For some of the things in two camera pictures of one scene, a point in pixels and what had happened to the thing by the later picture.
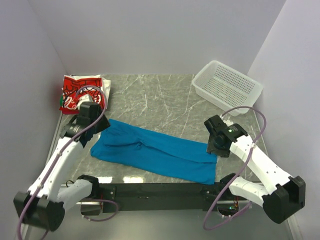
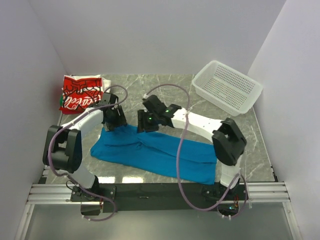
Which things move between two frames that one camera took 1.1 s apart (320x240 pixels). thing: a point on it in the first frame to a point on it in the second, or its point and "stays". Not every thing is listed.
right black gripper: x=223 y=153 to x=142 y=124
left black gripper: x=104 y=124 to x=120 y=120
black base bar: x=167 y=197 stays
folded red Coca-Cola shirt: x=76 y=86 stays
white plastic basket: x=225 y=88 stays
